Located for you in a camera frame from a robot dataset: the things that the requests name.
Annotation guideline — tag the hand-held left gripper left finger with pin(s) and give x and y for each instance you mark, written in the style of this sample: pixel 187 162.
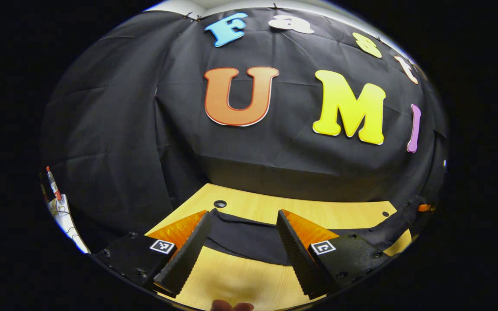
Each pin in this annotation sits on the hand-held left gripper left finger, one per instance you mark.
pixel 184 259

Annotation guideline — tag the white and red banner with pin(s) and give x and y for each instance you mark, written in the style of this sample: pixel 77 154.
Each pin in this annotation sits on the white and red banner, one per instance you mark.
pixel 67 220

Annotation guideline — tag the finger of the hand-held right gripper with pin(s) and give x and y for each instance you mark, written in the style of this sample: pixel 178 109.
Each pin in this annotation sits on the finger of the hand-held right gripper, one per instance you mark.
pixel 424 207

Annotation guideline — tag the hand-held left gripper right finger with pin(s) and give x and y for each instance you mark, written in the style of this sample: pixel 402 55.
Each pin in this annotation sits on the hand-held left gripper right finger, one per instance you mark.
pixel 301 259

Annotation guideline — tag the black jeans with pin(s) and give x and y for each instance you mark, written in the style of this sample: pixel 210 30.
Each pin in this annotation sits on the black jeans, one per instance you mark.
pixel 249 242

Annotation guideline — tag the black backdrop cloth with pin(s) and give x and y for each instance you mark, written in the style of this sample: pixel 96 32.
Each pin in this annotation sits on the black backdrop cloth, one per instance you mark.
pixel 275 151

